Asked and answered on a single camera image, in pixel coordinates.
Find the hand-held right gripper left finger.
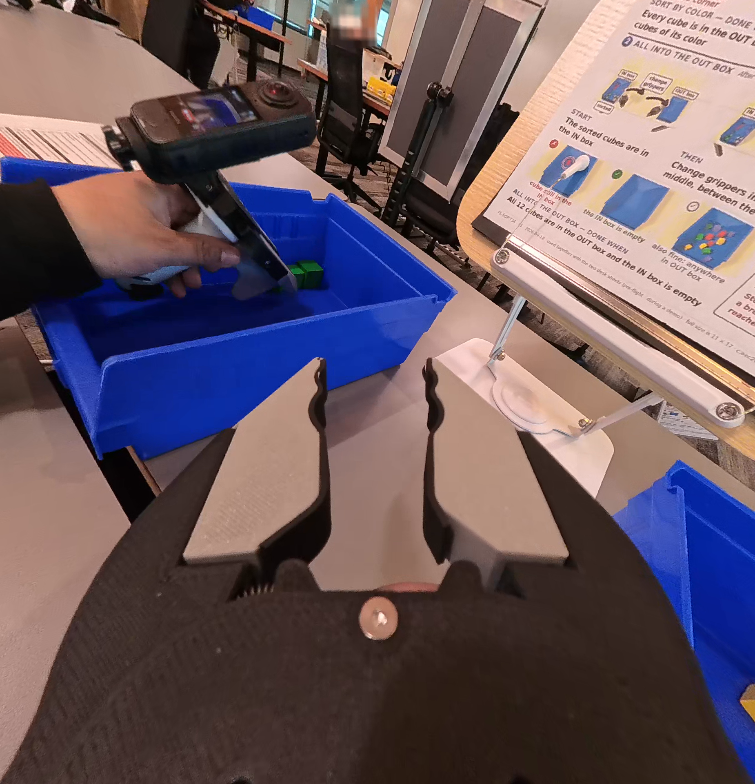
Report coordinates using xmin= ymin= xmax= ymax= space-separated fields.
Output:
xmin=182 ymin=357 xmax=333 ymax=570

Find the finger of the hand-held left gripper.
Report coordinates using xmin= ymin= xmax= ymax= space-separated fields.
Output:
xmin=232 ymin=245 xmax=299 ymax=301
xmin=183 ymin=170 xmax=299 ymax=294

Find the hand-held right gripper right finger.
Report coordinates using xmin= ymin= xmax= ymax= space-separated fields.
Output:
xmin=422 ymin=357 xmax=569 ymax=589

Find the blue plastic bin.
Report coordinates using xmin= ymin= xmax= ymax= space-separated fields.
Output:
xmin=0 ymin=156 xmax=458 ymax=460
xmin=613 ymin=459 xmax=755 ymax=784

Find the person's left forearm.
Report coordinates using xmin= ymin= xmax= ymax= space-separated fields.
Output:
xmin=0 ymin=179 xmax=104 ymax=330

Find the person's left hand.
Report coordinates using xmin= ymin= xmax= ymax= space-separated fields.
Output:
xmin=52 ymin=170 xmax=242 ymax=299

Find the wooden desk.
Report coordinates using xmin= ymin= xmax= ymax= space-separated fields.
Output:
xmin=297 ymin=57 xmax=395 ymax=120
xmin=200 ymin=0 xmax=293 ymax=83

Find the black office chair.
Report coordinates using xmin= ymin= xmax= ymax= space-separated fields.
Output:
xmin=382 ymin=81 xmax=520 ymax=247
xmin=315 ymin=21 xmax=387 ymax=212
xmin=140 ymin=0 xmax=227 ymax=91

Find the striped paper sheet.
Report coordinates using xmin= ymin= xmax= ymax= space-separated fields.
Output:
xmin=0 ymin=110 xmax=125 ymax=183

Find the printed paper label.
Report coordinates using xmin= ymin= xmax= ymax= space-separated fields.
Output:
xmin=657 ymin=401 xmax=721 ymax=441

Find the grey partition panel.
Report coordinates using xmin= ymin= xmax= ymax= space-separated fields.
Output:
xmin=379 ymin=0 xmax=548 ymax=204

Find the black backing board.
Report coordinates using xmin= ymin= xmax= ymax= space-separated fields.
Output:
xmin=472 ymin=211 xmax=511 ymax=247

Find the printed instruction sheet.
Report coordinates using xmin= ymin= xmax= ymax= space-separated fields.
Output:
xmin=483 ymin=0 xmax=755 ymax=385

